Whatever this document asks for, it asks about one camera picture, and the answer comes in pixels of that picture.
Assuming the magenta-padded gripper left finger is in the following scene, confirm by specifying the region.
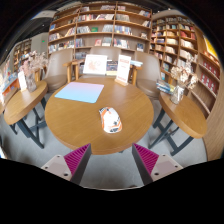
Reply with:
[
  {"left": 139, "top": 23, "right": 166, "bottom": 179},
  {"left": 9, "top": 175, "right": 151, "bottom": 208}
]
[{"left": 41, "top": 143, "right": 93, "bottom": 186}]

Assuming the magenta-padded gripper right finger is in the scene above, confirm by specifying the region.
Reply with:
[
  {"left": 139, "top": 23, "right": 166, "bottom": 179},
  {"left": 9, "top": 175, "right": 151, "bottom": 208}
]
[{"left": 131, "top": 142, "right": 184, "bottom": 186}]

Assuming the white orange computer mouse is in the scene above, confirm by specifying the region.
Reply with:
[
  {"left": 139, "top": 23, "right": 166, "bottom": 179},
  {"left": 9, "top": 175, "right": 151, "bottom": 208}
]
[{"left": 98, "top": 106, "right": 123, "bottom": 134}]

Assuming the pastel blue pink mouse pad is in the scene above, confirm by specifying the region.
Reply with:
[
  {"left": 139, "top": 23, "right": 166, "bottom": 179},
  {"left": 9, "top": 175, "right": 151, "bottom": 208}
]
[{"left": 54, "top": 81, "right": 105, "bottom": 104}]

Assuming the round wooden side table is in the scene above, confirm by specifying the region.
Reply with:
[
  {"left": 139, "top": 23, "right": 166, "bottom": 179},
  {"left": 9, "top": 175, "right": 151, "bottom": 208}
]
[
  {"left": 148, "top": 91, "right": 208, "bottom": 157},
  {"left": 3, "top": 79, "right": 49, "bottom": 150}
]

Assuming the glass vase with dried flowers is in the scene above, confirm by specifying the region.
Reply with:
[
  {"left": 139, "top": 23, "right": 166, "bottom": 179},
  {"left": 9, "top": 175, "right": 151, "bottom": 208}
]
[
  {"left": 169, "top": 53, "right": 199, "bottom": 105},
  {"left": 20, "top": 50, "right": 49, "bottom": 93}
]

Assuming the stack of books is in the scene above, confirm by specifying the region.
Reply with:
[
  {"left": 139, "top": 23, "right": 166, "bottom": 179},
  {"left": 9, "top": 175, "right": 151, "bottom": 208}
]
[{"left": 155, "top": 79, "right": 176, "bottom": 95}]

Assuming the beige wooden armchair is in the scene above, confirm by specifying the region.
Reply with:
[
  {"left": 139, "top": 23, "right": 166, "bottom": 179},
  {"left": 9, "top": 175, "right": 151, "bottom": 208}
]
[
  {"left": 72, "top": 45, "right": 138, "bottom": 86},
  {"left": 131, "top": 51, "right": 162, "bottom": 100},
  {"left": 44, "top": 48, "right": 75, "bottom": 93}
]

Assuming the white red sign stand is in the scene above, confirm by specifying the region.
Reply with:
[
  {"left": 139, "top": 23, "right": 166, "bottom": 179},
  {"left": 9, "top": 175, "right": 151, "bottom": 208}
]
[{"left": 114, "top": 54, "right": 132, "bottom": 87}]

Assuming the small white table sign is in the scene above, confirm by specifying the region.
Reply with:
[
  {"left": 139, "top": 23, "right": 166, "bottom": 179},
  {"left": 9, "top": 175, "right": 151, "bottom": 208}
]
[{"left": 17, "top": 70, "right": 28, "bottom": 93}]

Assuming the white framed picture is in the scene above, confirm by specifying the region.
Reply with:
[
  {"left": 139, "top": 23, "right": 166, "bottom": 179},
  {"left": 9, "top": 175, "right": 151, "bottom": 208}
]
[{"left": 82, "top": 54, "right": 109, "bottom": 76}]

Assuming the light blue book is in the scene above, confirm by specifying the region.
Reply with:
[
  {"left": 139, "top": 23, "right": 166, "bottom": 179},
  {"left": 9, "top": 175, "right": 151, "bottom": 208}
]
[{"left": 129, "top": 59, "right": 144, "bottom": 67}]

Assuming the dark cover book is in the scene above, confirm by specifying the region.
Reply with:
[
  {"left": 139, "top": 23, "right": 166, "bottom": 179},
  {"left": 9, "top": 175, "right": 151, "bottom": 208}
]
[{"left": 105, "top": 60, "right": 119, "bottom": 77}]

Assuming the colourful book display stand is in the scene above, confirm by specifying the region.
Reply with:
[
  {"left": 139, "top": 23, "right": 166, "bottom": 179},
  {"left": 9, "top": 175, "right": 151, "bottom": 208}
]
[{"left": 0, "top": 54, "right": 21, "bottom": 104}]

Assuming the curved wooden bookshelf unit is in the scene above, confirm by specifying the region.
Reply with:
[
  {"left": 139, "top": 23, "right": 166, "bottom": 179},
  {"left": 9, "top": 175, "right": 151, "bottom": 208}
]
[{"left": 149, "top": 14, "right": 222, "bottom": 118}]

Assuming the distant wooden bookshelf unit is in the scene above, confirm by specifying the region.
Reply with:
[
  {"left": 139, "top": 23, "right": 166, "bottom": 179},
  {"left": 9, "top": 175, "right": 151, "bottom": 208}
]
[{"left": 12, "top": 38, "right": 33, "bottom": 73}]

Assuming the wide wooden bookshelf unit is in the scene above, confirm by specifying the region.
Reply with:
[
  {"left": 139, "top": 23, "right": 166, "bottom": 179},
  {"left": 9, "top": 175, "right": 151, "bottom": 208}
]
[{"left": 47, "top": 1, "right": 153, "bottom": 63}]

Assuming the white hanging sign board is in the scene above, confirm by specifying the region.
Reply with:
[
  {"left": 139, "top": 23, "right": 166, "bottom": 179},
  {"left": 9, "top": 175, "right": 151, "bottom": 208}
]
[{"left": 31, "top": 9, "right": 58, "bottom": 20}]

